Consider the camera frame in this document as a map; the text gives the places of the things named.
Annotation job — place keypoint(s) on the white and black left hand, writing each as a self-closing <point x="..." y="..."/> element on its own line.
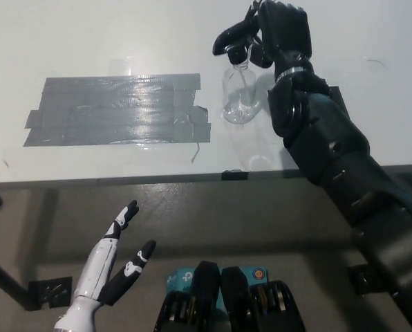
<point x="99" y="273"/>

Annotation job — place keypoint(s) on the black and white right hand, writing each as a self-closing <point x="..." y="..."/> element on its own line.
<point x="289" y="34"/>

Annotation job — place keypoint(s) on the black desk leg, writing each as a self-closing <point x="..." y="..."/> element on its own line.
<point x="7" y="276"/>

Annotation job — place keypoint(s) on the grey duct tape patch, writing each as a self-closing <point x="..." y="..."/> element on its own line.
<point x="119" y="110"/>

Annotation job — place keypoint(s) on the clear plastic bottle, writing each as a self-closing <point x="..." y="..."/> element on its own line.
<point x="238" y="100"/>

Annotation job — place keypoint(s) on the black spray trigger lid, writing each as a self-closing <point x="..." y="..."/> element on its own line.
<point x="235" y="34"/>

